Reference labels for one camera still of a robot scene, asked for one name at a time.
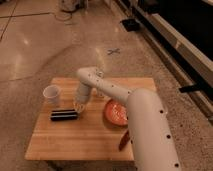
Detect white plastic cup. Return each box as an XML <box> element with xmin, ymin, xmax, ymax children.
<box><xmin>43</xmin><ymin>85</ymin><xmax>61</xmax><ymax>106</ymax></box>

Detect red chili pepper toy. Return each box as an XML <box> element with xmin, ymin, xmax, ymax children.
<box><xmin>118</xmin><ymin>130</ymin><xmax>130</xmax><ymax>151</ymax></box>

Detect black floor box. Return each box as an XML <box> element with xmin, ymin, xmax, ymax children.
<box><xmin>121</xmin><ymin>19</ymin><xmax>140</xmax><ymax>32</ymax></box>

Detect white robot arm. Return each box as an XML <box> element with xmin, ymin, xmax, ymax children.
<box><xmin>75</xmin><ymin>67</ymin><xmax>182</xmax><ymax>171</ymax></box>

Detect wooden table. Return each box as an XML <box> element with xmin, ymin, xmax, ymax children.
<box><xmin>24</xmin><ymin>77</ymin><xmax>158</xmax><ymax>171</ymax></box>

